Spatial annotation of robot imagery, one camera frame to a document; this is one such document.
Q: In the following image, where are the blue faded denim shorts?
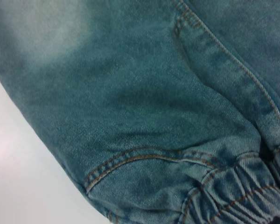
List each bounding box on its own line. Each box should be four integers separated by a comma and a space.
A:
0, 0, 280, 224

